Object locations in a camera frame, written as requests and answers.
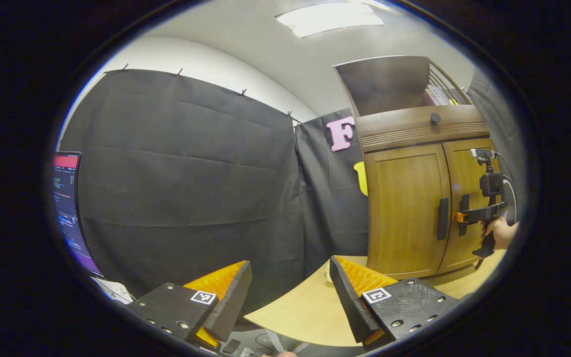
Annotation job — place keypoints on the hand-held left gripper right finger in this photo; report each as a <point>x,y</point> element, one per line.
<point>350,302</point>

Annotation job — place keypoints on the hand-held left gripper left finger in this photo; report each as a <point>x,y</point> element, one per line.
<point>231,307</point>

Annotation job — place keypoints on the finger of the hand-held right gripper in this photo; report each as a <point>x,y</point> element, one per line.
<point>474,214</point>

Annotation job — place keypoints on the wooden shoe cabinet door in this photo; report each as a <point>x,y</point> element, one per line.
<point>404,208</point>
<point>459,168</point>

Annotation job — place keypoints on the wooden double-door shoe cabinet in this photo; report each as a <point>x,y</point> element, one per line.
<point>389,84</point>

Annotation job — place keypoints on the wooden cabinet drawer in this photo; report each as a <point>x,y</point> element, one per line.
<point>404,129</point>

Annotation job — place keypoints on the black round drawer knob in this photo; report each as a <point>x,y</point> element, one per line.
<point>435,118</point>

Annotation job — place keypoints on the white book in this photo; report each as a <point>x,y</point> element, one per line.
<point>435,95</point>

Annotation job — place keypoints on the white papers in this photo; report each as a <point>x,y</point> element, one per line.
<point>114,291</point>

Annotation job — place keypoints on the black backdrop cloth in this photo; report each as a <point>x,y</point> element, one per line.
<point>181,173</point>

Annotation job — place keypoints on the computer monitor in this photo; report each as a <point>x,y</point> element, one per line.
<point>67,208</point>

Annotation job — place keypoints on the large ceiling light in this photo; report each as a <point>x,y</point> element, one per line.
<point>327,20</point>

